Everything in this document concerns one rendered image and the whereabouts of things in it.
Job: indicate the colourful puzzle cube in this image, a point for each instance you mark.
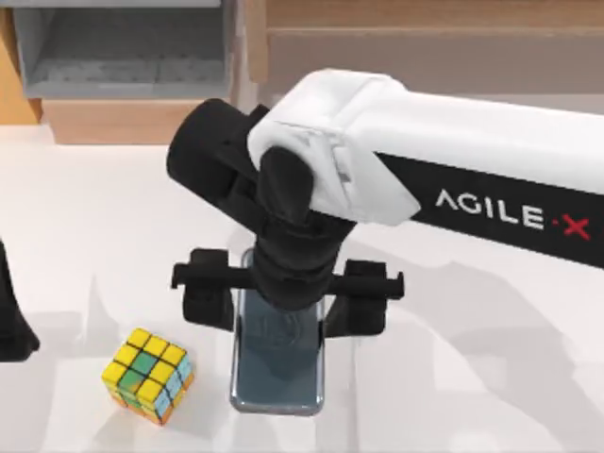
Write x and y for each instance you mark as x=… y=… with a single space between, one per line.
x=146 y=375

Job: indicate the dark grey smartphone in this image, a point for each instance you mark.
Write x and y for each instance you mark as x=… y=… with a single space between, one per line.
x=278 y=377

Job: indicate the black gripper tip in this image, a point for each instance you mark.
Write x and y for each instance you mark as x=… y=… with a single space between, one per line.
x=14 y=311

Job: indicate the pale wooden drawer front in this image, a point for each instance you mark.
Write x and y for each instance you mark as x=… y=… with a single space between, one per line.
x=118 y=120

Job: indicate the wooden cupboard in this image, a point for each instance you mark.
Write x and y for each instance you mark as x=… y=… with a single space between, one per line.
x=424 y=42

